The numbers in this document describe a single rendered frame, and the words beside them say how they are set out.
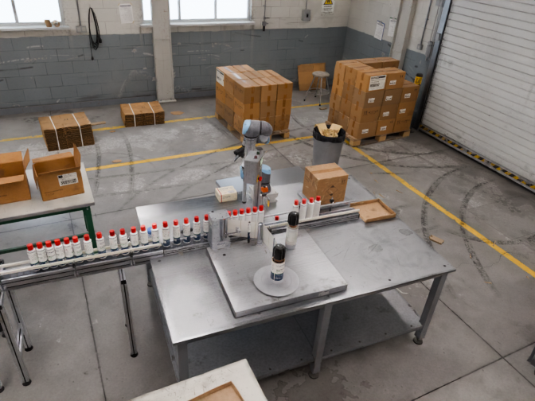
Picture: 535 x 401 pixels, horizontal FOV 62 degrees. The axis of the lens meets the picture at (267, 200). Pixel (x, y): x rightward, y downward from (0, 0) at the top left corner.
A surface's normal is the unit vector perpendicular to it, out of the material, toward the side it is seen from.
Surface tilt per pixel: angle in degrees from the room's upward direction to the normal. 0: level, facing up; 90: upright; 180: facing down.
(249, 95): 90
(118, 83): 90
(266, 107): 90
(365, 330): 5
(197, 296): 0
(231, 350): 1
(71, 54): 90
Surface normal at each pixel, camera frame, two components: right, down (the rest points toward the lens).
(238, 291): 0.06, -0.85
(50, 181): 0.53, 0.49
